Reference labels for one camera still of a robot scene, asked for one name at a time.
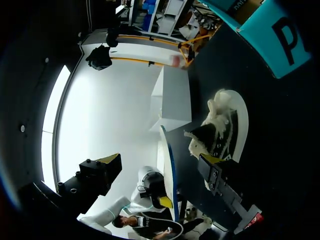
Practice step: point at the black shoe with white sole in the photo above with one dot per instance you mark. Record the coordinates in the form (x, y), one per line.
(218, 132)

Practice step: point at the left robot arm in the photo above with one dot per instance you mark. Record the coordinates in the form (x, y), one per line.
(102, 217)

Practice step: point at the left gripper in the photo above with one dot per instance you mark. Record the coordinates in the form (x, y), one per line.
(155, 183)

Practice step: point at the person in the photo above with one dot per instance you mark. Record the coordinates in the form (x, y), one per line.
(147, 222)

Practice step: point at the teal box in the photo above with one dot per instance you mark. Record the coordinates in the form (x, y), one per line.
(270, 37)

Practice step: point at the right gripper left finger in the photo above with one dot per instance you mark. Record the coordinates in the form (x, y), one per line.
(92, 177)

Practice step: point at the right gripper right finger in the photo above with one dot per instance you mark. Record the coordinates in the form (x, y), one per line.
(228, 175)

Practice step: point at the white shoebox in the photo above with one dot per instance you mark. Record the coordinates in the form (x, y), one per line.
(175, 100)

